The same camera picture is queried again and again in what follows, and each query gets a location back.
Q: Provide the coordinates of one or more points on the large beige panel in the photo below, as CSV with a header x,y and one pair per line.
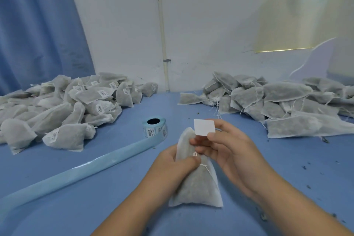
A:
x,y
344,23

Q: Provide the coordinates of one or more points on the person's right forearm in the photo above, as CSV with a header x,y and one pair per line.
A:
x,y
301,211

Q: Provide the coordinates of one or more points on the pile of labelled herb bags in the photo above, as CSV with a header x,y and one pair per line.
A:
x,y
63,108

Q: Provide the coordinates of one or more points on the person's left hand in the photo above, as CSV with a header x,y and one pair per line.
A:
x,y
166,175

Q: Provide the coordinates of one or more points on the white herb bag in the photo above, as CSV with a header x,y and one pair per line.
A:
x,y
196,180

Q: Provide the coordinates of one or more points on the blue curtain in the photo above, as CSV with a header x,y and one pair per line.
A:
x,y
38,23

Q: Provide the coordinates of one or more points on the person's right hand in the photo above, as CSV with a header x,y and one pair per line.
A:
x,y
235,155

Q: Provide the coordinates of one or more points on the blue label roll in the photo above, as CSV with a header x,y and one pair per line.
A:
x,y
154,126

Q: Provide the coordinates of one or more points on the pile of unlabelled herb bags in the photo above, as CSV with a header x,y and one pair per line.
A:
x,y
271,103

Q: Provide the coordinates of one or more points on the white peeled label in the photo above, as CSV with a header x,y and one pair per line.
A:
x,y
204,127

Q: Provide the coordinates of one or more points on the white wall pipe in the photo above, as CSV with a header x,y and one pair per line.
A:
x,y
162,23

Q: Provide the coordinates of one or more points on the white curved board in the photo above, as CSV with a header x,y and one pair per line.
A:
x,y
318,59

